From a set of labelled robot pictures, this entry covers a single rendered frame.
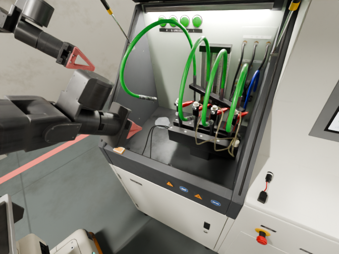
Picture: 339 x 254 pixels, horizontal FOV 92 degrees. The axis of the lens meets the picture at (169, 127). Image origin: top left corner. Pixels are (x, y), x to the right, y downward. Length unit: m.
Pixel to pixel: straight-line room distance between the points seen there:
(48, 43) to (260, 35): 0.76
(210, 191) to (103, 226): 1.27
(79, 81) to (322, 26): 0.60
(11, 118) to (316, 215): 0.76
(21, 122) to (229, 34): 0.79
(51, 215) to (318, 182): 2.01
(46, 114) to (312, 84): 0.67
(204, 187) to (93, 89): 0.52
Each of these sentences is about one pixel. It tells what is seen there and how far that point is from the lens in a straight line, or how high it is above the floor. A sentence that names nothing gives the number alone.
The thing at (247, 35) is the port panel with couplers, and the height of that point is 1.33.
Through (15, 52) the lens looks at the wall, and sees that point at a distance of 2.71.
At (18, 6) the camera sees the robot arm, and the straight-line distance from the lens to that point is 0.66.
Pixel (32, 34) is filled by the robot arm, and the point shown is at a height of 1.47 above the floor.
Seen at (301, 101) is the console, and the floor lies 1.22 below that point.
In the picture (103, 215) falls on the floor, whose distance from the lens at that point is 1.81.
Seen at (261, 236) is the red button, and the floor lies 0.81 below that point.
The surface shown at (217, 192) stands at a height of 0.95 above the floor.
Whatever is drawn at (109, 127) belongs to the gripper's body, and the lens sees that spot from 0.39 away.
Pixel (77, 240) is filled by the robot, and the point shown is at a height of 0.28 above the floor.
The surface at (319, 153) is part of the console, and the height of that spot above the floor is 1.05.
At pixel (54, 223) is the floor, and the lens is 2.02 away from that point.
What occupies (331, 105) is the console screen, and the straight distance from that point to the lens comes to 0.69.
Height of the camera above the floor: 1.56
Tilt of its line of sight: 44 degrees down
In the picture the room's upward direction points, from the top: 8 degrees counter-clockwise
